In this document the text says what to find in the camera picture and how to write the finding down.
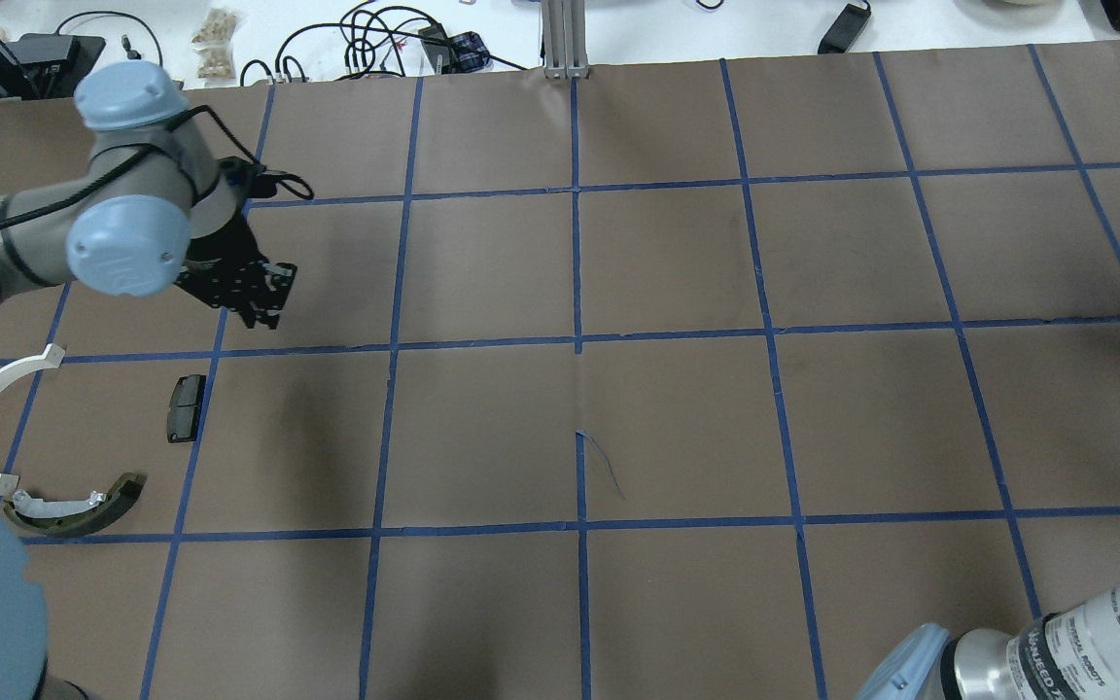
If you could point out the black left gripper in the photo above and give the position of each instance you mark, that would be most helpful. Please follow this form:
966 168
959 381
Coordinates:
221 236

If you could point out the green curved brake shoe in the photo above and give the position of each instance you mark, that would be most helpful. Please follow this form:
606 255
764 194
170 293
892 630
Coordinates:
78 518

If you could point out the black power adapter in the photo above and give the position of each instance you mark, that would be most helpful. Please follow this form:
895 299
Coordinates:
844 31

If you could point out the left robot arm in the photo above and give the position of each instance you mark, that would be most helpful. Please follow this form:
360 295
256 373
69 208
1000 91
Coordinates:
155 210

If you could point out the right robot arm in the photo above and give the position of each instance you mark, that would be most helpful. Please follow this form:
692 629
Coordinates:
1074 654

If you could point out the aluminium frame post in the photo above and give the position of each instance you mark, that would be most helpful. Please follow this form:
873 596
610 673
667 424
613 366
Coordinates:
564 50

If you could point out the black brake pad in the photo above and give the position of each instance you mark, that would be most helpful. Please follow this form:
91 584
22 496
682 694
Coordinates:
185 408

